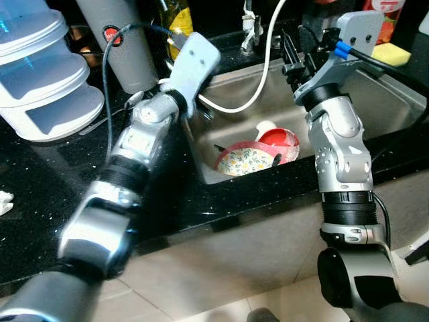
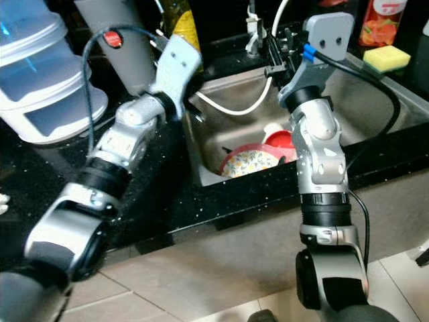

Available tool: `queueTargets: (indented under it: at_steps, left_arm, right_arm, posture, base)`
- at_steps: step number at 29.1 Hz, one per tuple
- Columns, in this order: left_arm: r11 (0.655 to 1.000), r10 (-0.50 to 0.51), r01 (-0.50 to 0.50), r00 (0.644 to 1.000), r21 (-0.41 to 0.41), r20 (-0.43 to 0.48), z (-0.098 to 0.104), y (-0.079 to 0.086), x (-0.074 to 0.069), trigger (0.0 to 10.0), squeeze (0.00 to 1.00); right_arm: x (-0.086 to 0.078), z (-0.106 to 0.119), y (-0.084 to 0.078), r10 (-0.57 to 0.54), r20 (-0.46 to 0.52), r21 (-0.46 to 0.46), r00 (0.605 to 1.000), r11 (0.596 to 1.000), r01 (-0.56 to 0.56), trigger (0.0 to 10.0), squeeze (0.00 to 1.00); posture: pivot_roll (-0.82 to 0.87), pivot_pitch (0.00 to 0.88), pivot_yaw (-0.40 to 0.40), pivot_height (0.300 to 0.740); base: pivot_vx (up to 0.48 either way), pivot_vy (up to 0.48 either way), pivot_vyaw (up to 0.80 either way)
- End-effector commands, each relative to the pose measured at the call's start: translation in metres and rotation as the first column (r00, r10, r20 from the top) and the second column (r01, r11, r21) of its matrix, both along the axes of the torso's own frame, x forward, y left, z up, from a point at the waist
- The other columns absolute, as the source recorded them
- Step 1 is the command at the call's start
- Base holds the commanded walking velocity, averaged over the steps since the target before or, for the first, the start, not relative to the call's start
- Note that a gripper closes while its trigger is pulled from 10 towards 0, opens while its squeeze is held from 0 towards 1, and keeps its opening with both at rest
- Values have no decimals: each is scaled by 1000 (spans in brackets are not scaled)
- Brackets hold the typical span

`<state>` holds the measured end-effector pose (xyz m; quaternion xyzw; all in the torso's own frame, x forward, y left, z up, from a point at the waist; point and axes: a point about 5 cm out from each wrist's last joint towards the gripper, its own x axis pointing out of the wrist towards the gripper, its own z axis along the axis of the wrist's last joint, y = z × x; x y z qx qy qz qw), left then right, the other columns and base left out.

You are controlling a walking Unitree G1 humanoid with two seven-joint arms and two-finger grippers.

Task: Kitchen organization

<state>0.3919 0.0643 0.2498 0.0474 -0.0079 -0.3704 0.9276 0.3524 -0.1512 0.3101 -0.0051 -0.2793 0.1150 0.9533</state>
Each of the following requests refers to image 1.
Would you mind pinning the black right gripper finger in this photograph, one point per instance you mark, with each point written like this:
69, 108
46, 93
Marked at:
289, 50
308, 39

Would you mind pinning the floral plate pink rim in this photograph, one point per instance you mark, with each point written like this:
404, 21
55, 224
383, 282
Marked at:
244, 161

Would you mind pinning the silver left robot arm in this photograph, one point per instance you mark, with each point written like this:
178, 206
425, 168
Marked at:
127, 154

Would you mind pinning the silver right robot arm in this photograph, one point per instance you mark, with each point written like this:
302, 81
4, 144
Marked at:
342, 147

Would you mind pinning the metal sink faucet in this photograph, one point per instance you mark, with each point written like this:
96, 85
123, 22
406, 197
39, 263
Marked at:
249, 30

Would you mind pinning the red bowl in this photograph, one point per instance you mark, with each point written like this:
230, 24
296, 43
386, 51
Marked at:
281, 139

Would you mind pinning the red peach soap bottle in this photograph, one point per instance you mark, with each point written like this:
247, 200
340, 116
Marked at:
392, 27

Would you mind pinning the yellow green sponge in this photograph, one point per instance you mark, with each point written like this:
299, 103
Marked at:
395, 54

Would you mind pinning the stainless steel sink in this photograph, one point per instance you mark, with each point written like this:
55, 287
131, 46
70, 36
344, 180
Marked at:
389, 104

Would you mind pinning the yellow dish soap bottle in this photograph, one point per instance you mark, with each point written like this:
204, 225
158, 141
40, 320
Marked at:
181, 17

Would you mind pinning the black chopstick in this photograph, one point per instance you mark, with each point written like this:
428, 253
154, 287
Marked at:
219, 147

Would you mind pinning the grey water jug red label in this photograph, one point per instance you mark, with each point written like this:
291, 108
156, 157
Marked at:
127, 60

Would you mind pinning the grey cabinet front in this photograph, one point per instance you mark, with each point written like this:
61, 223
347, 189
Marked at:
234, 248

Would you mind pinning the black metal bar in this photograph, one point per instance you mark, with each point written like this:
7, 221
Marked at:
419, 251

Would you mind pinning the white stacked plastic container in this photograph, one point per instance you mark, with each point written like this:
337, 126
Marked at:
40, 80

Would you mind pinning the dark robot foot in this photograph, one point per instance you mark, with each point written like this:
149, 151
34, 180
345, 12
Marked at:
263, 315

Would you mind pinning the white crumpled scrap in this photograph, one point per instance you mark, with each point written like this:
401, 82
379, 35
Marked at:
5, 201

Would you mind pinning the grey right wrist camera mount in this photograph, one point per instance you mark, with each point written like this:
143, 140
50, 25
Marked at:
358, 30

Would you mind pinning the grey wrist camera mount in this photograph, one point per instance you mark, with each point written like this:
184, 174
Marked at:
194, 67
358, 30

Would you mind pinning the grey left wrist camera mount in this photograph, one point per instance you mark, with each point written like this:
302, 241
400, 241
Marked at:
194, 67

